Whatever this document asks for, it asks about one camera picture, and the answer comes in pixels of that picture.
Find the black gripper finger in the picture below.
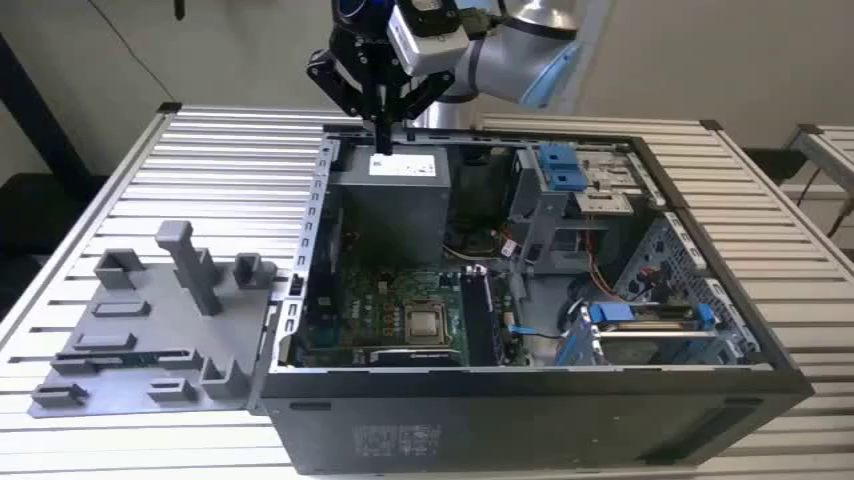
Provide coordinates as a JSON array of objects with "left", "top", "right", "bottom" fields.
[
  {"left": 384, "top": 69, "right": 456, "bottom": 154},
  {"left": 306, "top": 48, "right": 385, "bottom": 154}
]

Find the green RAM stick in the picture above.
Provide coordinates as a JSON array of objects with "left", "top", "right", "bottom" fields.
[{"left": 78, "top": 351, "right": 176, "bottom": 366}]

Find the black installed RAM stick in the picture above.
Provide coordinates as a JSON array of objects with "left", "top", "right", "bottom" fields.
[{"left": 463, "top": 272, "right": 501, "bottom": 364}]

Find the blue drive bay latch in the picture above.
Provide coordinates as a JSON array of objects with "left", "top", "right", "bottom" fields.
[
  {"left": 545, "top": 169, "right": 589, "bottom": 193},
  {"left": 536, "top": 143, "right": 583, "bottom": 170}
]

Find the grey power supply unit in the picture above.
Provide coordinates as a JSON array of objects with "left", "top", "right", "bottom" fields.
[{"left": 329, "top": 145, "right": 455, "bottom": 266}]

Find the green motherboard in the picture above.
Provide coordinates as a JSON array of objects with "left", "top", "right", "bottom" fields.
[{"left": 289, "top": 267, "right": 535, "bottom": 369}]

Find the silver lidded CPU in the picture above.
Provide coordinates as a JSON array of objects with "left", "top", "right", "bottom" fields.
[{"left": 406, "top": 309, "right": 445, "bottom": 337}]

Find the black graphics card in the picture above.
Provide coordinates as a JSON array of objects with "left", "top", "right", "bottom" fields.
[{"left": 368, "top": 348, "right": 467, "bottom": 369}]

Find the dark chair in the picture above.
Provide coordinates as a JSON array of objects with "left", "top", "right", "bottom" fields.
[{"left": 740, "top": 147, "right": 808, "bottom": 182}]

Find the hard disk in blue carrier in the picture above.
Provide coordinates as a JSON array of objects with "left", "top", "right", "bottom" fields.
[{"left": 577, "top": 301, "right": 723, "bottom": 366}]

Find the grey plastic parts rack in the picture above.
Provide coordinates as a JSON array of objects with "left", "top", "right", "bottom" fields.
[{"left": 25, "top": 219, "right": 298, "bottom": 419}]

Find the grey metal side table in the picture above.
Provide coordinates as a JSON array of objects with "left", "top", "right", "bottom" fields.
[{"left": 779, "top": 123, "right": 854, "bottom": 201}]

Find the black open PC case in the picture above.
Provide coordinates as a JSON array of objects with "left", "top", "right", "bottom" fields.
[{"left": 245, "top": 122, "right": 816, "bottom": 476}]

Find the thin black wall cable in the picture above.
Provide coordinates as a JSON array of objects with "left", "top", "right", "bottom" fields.
[{"left": 98, "top": 0, "right": 176, "bottom": 104}]

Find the yellow white wire bundle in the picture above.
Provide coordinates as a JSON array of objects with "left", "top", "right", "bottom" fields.
[{"left": 441, "top": 227, "right": 519, "bottom": 261}]

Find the orange red wire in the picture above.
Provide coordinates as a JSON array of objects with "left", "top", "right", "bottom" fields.
[{"left": 577, "top": 227, "right": 619, "bottom": 301}]

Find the black slanted post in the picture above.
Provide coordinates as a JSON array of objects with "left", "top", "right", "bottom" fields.
[{"left": 0, "top": 32, "right": 92, "bottom": 184}]

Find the CPU socket metal frame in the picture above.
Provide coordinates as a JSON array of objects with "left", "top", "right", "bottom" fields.
[{"left": 397, "top": 298, "right": 456, "bottom": 347}]

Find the blue data wire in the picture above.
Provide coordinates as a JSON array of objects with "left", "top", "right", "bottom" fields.
[{"left": 507, "top": 324, "right": 579, "bottom": 342}]

